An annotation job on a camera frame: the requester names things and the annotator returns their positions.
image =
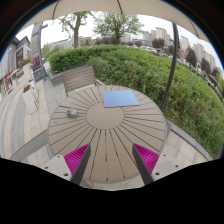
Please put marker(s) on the white planter box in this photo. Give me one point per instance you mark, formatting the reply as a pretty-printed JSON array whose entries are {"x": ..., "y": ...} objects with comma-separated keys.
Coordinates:
[
  {"x": 29, "y": 99},
  {"x": 26, "y": 66}
]

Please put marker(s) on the left tree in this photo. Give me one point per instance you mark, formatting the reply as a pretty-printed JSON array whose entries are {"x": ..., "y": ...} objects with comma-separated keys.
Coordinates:
[{"x": 72, "y": 22}]

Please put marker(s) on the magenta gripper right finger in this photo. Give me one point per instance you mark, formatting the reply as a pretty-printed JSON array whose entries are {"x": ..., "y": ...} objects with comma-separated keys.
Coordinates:
[{"x": 153, "y": 166}]

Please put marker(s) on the white planter box far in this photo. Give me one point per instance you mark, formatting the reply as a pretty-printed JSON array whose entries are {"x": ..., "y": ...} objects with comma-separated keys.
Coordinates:
[{"x": 26, "y": 66}]

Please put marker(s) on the grey lamp post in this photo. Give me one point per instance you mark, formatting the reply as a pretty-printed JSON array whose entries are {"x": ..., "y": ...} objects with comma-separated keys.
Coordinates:
[{"x": 42, "y": 26}]

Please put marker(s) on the dark umbrella pole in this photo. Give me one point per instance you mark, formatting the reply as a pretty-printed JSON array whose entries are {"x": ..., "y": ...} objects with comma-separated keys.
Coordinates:
[{"x": 173, "y": 65}]

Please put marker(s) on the tree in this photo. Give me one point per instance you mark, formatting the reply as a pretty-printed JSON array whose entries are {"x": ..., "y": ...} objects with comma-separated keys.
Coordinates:
[
  {"x": 72, "y": 22},
  {"x": 117, "y": 25}
]

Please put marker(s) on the grey woven outdoor chair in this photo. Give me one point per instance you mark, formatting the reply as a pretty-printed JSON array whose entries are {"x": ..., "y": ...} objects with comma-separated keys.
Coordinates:
[{"x": 79, "y": 77}]

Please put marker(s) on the beige patio umbrella canopy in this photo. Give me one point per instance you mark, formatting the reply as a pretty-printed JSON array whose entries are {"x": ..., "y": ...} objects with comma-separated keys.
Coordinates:
[{"x": 156, "y": 8}]

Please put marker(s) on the white planter box near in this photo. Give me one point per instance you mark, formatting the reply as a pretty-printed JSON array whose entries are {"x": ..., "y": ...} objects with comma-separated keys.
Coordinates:
[{"x": 29, "y": 99}]

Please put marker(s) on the green hedge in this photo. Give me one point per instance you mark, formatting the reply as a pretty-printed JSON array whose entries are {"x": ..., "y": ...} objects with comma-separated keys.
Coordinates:
[{"x": 191, "y": 105}]

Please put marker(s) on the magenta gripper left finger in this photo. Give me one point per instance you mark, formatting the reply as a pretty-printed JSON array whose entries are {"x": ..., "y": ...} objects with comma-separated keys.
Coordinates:
[{"x": 70, "y": 167}]

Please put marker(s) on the right tree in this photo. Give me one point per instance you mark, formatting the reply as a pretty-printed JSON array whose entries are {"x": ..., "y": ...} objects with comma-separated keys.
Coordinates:
[{"x": 117, "y": 25}]

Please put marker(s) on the round slatted wooden table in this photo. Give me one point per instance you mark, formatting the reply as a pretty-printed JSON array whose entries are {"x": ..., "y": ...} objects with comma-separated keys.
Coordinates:
[{"x": 111, "y": 132}]

